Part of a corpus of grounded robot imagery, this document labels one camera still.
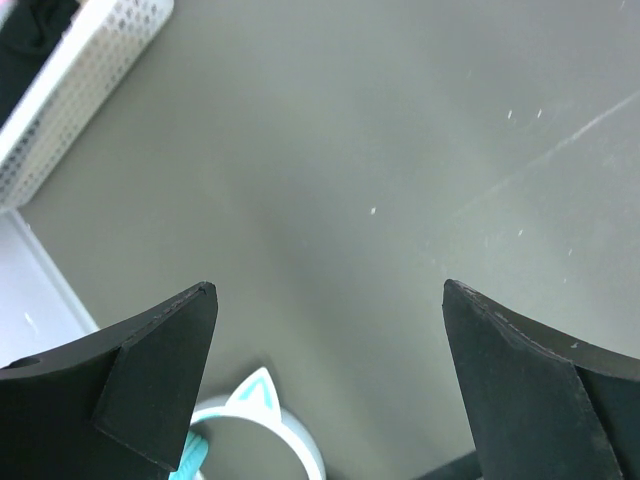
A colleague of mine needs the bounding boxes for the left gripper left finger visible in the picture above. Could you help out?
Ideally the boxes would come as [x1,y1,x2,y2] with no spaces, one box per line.
[1,282,218,479]

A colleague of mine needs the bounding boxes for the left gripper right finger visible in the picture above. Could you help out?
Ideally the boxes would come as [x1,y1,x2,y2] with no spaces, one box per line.
[442,279,639,479]

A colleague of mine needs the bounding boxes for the teal cat ear headphones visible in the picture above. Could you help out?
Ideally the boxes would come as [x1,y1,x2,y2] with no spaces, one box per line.
[169,366,328,479]

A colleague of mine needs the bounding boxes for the white plastic laundry basket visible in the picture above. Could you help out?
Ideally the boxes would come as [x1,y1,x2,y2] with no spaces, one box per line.
[1,1,174,211]

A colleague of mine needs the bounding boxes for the black cloth in basket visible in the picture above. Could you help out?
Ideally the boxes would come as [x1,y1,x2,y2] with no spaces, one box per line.
[1,0,82,126]

